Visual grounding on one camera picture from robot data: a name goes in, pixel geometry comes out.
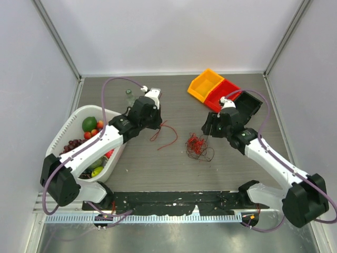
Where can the white fruit basket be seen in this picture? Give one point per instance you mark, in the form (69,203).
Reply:
(72,129)

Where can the green lime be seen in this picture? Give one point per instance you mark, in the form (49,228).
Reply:
(89,124)

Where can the black plastic bin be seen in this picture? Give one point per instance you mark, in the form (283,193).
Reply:
(247,105)

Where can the yellow green pear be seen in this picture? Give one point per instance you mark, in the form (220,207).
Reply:
(96,171)

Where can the clear glass bottle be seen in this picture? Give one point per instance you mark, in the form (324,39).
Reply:
(130,98)

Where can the red plastic bin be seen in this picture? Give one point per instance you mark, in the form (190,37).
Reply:
(225,88)

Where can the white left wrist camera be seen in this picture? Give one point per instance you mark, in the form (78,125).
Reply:
(152,93)

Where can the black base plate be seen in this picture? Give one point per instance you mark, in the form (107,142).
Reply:
(179,203)

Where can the green melon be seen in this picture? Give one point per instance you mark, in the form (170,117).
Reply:
(101,162)

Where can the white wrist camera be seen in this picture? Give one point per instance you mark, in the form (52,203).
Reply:
(227,105)
(152,93)

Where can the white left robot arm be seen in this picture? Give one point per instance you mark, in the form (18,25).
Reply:
(60,175)

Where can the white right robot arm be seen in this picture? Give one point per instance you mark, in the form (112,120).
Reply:
(301,196)

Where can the red apple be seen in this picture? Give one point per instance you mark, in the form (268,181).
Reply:
(109,154)

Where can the yellow plastic bin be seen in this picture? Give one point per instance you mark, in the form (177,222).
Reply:
(204,84)

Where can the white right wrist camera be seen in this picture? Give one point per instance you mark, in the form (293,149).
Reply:
(227,105)

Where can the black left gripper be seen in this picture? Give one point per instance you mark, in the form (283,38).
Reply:
(157,124)

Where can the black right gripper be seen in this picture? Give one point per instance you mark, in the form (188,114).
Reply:
(212,118)

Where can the purple grape bunch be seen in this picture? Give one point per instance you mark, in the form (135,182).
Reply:
(72,144)

